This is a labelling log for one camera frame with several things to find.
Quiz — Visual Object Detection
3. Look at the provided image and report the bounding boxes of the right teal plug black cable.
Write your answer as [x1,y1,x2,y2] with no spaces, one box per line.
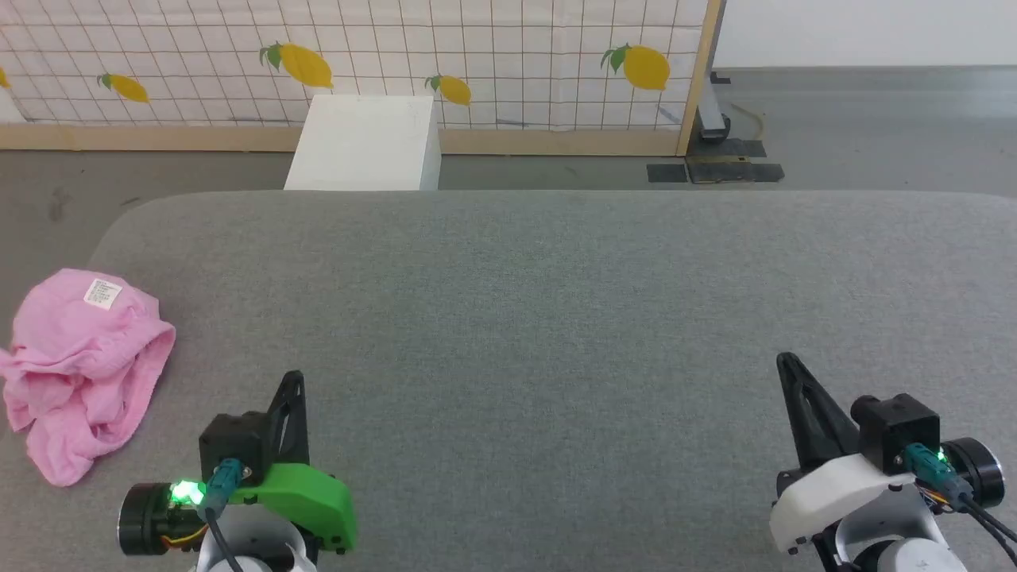
[903,443,1017,566]

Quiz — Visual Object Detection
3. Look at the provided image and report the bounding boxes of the teal plug black cable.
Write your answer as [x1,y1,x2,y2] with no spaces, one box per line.
[903,443,1017,566]
[197,458,246,572]

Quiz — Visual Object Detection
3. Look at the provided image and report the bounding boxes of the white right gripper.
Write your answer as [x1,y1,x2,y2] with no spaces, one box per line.
[768,351,923,555]

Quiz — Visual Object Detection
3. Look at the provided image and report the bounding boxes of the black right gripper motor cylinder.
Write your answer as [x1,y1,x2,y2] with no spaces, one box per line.
[941,436,1007,511]

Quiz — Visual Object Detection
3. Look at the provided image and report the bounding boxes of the grey metal stand foot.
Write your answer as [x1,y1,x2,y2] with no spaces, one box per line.
[696,70,733,145]

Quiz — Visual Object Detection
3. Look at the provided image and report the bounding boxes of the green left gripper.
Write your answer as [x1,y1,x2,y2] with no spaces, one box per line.
[230,370,358,555]

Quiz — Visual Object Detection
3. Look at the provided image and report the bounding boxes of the white rectangular box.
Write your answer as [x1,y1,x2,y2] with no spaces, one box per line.
[284,95,442,192]

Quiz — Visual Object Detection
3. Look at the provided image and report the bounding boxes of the large black floor tape patch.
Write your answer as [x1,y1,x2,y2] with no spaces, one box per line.
[688,161,786,185]

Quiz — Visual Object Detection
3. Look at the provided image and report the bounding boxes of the left teal plug black cable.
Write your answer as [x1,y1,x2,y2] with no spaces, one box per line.
[197,458,246,572]

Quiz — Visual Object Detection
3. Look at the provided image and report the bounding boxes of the lemon print partition screen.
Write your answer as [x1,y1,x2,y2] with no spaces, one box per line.
[0,0,722,157]

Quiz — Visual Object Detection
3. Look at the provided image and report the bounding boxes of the pink cloth shorts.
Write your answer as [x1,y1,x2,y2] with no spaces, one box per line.
[0,269,177,487]

